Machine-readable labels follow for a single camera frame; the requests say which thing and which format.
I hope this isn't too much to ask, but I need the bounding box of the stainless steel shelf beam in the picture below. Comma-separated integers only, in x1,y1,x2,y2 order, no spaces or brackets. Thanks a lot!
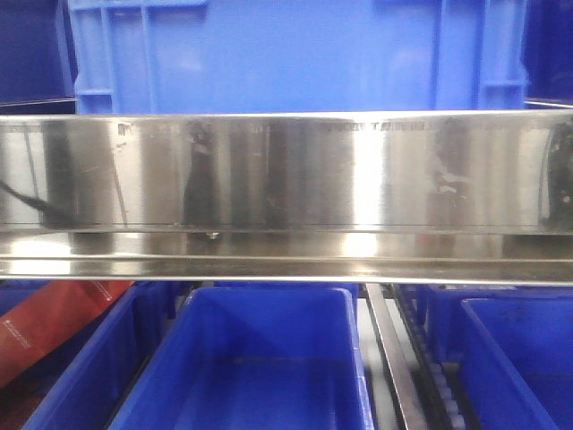
1,109,572,285

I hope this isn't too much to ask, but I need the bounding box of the blue middle shelf bin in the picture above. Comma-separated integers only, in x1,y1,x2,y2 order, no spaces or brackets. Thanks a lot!
111,287,374,429

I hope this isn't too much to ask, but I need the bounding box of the blue shelf bin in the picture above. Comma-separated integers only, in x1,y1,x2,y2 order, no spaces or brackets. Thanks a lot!
423,285,572,429
111,287,374,429
1,281,189,429

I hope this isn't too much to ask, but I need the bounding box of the blue upper shelf crate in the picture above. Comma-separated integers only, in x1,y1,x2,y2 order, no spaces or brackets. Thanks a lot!
68,1,528,114

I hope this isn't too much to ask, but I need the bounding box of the blue right shelf bin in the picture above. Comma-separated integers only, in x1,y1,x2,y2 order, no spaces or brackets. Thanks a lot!
423,285,572,429

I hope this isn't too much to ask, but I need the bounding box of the blue left shelf bin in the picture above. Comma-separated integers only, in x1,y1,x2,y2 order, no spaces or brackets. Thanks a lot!
1,281,189,429

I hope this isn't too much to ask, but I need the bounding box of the red packet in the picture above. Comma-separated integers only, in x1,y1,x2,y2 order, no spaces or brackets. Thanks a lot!
1,279,133,386

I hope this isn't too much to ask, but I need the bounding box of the metal roller divider rail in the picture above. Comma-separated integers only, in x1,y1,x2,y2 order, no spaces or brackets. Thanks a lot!
364,283,430,429

